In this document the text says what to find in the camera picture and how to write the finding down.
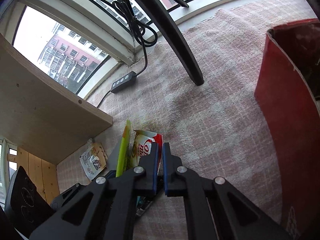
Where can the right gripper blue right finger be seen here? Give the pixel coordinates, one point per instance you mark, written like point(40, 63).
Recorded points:
point(174, 184)

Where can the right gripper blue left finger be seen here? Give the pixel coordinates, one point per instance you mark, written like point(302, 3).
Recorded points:
point(147, 181)

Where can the green lotion tube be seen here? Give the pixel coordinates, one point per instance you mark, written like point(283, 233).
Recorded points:
point(123, 150)

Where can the red white snack packet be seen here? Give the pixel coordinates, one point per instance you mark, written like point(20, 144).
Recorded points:
point(142, 147)

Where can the light wooden plank panel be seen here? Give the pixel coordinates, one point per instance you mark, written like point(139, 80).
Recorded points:
point(42, 174)

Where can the grey foil pouch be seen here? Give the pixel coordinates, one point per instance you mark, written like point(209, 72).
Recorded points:
point(113, 158)

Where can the white printed sachet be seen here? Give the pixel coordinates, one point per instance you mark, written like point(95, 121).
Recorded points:
point(94, 159)

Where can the pink plaid tablecloth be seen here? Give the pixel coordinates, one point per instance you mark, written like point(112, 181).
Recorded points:
point(217, 128)

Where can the large wooden board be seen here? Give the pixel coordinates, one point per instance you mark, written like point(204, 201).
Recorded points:
point(41, 116)

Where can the red cardboard box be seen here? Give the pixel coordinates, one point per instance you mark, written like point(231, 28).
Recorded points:
point(290, 109)

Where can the black tripod stand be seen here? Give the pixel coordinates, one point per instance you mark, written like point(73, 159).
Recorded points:
point(147, 37)

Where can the black tracking camera module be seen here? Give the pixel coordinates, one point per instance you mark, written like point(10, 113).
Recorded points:
point(24, 206)

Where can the black inline cable remote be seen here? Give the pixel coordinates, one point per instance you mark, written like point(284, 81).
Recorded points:
point(123, 82)

